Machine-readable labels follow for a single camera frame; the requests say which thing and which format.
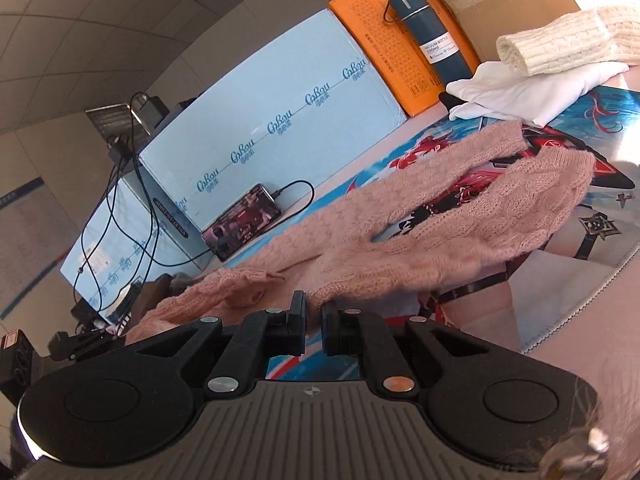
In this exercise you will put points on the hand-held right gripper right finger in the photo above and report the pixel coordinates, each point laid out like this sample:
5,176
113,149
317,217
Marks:
330,331

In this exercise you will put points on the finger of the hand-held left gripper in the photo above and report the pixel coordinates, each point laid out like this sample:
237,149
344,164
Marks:
85,342

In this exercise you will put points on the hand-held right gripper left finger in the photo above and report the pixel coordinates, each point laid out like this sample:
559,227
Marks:
298,326

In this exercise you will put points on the pink knit sweater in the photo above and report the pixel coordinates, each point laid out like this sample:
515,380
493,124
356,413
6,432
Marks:
450,220

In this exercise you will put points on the dark brown object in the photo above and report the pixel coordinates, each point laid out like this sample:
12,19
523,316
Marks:
157,292

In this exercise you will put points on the small light blue box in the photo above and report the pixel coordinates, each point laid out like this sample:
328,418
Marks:
110,255

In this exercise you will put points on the black smartphone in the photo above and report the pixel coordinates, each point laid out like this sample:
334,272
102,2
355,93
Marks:
242,222

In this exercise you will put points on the large light blue box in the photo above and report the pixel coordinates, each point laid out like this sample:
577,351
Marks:
260,110

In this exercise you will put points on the grey metal device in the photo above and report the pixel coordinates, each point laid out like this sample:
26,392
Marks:
122,110

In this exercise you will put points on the printed anime mat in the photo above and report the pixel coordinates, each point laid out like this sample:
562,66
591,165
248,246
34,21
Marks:
575,195

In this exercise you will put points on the orange cardboard box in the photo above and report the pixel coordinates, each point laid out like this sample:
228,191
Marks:
380,45

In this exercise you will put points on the dark blue vacuum bottle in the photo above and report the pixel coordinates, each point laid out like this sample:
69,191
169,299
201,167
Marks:
432,35

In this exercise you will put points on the folded white garment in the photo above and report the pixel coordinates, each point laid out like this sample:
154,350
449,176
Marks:
535,90

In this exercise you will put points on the folded cream knit sweater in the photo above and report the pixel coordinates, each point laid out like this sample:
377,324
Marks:
560,37

